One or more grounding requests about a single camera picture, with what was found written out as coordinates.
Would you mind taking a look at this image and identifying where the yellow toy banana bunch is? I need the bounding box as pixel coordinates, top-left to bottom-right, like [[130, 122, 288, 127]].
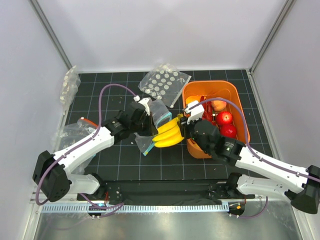
[[152, 113, 184, 148]]

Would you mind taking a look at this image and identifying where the clear blue-zip bag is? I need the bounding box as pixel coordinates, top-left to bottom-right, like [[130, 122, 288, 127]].
[[134, 97, 172, 156]]

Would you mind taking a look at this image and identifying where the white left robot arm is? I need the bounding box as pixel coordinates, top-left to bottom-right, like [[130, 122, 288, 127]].
[[32, 98, 158, 202]]

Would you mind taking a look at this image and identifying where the clear red-zip bag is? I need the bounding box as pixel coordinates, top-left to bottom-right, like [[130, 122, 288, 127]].
[[52, 117, 98, 153]]

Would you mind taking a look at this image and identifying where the white slotted cable duct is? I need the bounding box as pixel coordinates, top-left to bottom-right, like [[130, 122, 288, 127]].
[[41, 202, 229, 214]]

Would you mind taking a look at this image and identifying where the orange plastic bin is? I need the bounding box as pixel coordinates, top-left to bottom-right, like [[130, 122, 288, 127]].
[[181, 79, 251, 160]]

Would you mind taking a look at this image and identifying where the clear dotted bag at wall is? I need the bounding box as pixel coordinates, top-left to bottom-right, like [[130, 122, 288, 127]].
[[59, 65, 81, 116]]

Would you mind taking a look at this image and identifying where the red toy lobster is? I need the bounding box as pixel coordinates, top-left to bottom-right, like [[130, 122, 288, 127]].
[[202, 101, 217, 126]]

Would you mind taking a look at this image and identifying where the toy peach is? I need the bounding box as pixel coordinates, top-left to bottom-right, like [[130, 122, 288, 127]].
[[211, 100, 227, 112]]

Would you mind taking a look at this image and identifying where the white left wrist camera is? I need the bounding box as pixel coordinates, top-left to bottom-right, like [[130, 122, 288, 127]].
[[133, 95, 152, 115]]

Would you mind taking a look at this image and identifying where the toy orange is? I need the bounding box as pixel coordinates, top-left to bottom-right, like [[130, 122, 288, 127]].
[[185, 95, 201, 105]]

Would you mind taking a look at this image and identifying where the red toy apple lower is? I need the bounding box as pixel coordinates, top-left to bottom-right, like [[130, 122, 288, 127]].
[[220, 124, 237, 139]]

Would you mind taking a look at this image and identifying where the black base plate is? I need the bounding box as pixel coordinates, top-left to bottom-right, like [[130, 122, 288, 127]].
[[76, 178, 256, 203]]

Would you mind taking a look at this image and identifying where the red toy apple upper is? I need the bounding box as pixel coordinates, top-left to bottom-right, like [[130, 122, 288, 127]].
[[215, 111, 233, 126]]

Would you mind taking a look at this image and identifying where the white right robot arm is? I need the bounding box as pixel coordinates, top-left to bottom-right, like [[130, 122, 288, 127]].
[[177, 117, 320, 215]]

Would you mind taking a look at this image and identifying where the clear polka dot bag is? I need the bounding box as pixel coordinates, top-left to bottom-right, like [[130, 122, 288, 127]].
[[138, 63, 192, 109]]

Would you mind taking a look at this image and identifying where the red toy apple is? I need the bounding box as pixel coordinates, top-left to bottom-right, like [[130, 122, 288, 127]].
[[220, 124, 237, 139], [215, 111, 233, 126]]

